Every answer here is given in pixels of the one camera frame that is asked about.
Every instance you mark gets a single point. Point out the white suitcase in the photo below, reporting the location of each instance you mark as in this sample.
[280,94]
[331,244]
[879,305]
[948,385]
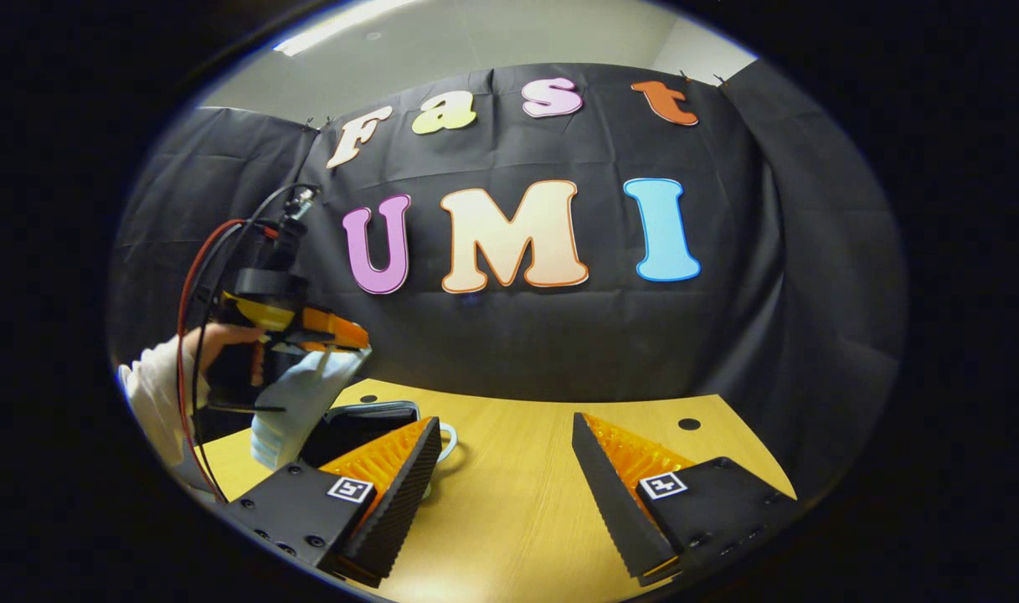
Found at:
[295,402]

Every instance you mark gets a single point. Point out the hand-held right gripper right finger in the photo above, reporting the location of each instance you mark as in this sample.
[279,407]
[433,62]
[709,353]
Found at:
[609,507]

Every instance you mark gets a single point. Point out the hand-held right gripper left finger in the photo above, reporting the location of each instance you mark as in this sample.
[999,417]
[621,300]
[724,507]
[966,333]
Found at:
[392,515]

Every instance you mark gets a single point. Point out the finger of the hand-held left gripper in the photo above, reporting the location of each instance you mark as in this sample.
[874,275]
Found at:
[333,327]

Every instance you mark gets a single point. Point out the ceiling light panel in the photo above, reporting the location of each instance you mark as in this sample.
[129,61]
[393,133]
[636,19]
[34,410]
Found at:
[333,25]

